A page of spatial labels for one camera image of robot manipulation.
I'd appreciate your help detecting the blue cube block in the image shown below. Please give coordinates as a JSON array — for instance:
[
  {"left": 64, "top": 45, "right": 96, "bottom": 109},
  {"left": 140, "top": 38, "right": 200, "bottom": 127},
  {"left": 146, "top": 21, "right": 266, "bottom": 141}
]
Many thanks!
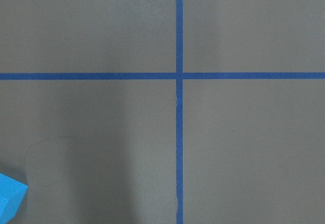
[{"left": 1, "top": 173, "right": 28, "bottom": 224}]

